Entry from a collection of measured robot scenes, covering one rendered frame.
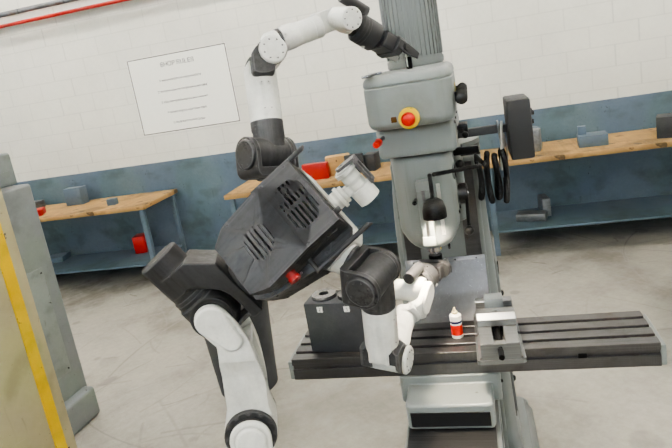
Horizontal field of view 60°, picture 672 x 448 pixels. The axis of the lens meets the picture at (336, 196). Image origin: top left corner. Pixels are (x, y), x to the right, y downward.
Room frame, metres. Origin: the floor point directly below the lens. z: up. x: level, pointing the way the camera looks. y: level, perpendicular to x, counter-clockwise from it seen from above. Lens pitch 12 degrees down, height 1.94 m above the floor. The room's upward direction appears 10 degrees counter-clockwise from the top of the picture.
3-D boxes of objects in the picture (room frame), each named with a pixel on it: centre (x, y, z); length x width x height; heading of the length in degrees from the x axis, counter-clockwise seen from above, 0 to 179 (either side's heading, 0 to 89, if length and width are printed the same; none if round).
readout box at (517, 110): (2.10, -0.70, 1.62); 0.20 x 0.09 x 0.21; 166
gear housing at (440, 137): (1.93, -0.31, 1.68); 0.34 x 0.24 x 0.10; 166
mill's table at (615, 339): (1.88, -0.35, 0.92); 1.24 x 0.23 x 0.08; 76
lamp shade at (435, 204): (1.70, -0.28, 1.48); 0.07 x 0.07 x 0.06
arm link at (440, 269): (1.81, -0.25, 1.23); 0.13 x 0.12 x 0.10; 61
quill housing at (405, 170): (1.90, -0.30, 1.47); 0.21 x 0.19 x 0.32; 76
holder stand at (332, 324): (1.96, 0.06, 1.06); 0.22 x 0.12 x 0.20; 69
